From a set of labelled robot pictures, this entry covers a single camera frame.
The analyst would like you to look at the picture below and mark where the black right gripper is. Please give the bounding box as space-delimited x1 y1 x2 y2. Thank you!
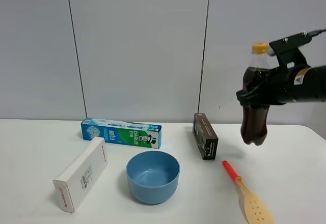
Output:
236 66 325 106

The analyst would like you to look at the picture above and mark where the cola bottle yellow cap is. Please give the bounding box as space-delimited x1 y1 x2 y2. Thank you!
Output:
240 43 270 146

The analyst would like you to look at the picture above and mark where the dark brown rectangular box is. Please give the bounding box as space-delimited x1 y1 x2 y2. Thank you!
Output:
193 113 219 160

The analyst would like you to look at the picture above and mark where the blue plastic bowl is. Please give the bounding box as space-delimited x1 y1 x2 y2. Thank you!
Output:
126 151 181 205

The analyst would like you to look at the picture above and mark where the blue green toothpaste box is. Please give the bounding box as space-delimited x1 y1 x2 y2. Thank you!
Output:
81 118 161 149

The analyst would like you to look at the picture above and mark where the white rectangular box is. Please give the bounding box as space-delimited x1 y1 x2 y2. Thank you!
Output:
53 137 108 213

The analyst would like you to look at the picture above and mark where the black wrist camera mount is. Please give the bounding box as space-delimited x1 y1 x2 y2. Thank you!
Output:
267 29 325 70

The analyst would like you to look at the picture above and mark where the slotted spatula red handle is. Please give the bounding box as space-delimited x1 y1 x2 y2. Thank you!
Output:
222 160 275 223

